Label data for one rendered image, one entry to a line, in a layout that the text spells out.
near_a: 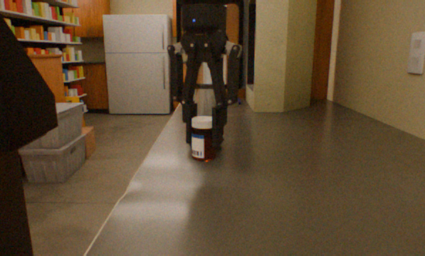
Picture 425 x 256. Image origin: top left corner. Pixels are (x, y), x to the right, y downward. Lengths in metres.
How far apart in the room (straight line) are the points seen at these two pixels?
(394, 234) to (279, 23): 0.91
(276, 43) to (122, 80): 5.26
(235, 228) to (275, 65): 0.88
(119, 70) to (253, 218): 5.96
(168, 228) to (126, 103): 5.97
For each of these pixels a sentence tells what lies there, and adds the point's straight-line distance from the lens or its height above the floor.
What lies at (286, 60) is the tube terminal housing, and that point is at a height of 1.13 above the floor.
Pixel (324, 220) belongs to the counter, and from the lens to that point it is 0.49.
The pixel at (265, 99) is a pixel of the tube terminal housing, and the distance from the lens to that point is 1.25.
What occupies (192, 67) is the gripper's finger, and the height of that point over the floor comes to 1.13.
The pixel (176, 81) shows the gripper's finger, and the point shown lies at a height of 1.11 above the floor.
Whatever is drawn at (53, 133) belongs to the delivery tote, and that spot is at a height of 0.47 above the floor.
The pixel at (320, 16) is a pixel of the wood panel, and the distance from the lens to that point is 1.68.
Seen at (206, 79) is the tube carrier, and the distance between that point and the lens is 0.85.
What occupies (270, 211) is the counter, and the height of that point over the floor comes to 0.94.
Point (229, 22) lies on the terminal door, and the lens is 1.55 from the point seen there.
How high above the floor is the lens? 1.16
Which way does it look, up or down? 14 degrees down
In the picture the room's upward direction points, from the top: straight up
